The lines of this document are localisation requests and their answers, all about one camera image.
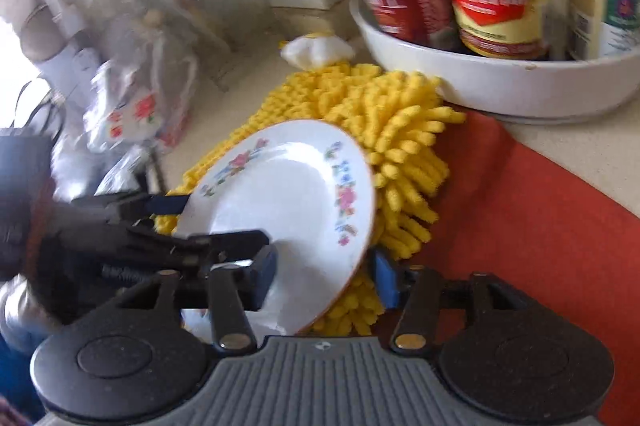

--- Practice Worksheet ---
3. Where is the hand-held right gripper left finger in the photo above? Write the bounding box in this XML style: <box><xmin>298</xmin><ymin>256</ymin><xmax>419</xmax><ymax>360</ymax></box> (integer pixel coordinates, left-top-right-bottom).
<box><xmin>112</xmin><ymin>245</ymin><xmax>279</xmax><ymax>353</ymax></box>

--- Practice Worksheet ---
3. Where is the yellow chenille cloth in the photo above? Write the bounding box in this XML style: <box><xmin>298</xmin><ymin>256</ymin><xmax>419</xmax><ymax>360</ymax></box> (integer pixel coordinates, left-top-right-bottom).
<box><xmin>151</xmin><ymin>63</ymin><xmax>467</xmax><ymax>338</ymax></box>

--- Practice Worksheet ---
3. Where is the white basin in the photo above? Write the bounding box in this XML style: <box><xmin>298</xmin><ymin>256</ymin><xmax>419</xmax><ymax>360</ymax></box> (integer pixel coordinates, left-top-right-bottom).
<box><xmin>348</xmin><ymin>0</ymin><xmax>640</xmax><ymax>125</ymax></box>

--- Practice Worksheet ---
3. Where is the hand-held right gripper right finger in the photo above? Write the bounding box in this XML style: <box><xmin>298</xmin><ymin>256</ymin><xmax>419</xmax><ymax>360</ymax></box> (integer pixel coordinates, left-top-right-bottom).
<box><xmin>371</xmin><ymin>250</ymin><xmax>532</xmax><ymax>353</ymax></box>

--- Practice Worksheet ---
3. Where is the floral printed plastic bag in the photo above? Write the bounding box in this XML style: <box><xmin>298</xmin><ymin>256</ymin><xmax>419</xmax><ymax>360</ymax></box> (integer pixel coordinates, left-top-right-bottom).
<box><xmin>49</xmin><ymin>3</ymin><xmax>202</xmax><ymax>159</ymax></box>

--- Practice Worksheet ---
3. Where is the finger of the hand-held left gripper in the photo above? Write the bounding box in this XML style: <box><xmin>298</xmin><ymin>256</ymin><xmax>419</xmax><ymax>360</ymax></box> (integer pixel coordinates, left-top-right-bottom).
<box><xmin>72</xmin><ymin>191</ymin><xmax>193</xmax><ymax>223</ymax></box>
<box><xmin>125</xmin><ymin>229</ymin><xmax>272</xmax><ymax>268</ymax></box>

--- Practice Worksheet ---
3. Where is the white crumpled rag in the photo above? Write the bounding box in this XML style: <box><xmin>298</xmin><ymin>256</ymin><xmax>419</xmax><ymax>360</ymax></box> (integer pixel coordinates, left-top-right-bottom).
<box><xmin>279</xmin><ymin>32</ymin><xmax>355</xmax><ymax>70</ymax></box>

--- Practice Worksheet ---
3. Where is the black cable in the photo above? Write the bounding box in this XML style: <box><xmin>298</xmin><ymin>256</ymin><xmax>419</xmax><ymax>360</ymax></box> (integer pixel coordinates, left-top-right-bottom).
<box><xmin>9</xmin><ymin>78</ymin><xmax>68</xmax><ymax>138</ymax></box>

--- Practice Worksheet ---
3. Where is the white floral plate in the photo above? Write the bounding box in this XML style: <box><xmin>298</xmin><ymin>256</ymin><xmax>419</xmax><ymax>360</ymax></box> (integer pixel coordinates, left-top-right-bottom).
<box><xmin>172</xmin><ymin>119</ymin><xmax>377</xmax><ymax>338</ymax></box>

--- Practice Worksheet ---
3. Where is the red mat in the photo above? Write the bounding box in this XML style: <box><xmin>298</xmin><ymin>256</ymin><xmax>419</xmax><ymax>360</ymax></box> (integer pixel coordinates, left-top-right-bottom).
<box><xmin>412</xmin><ymin>110</ymin><xmax>640</xmax><ymax>426</ymax></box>

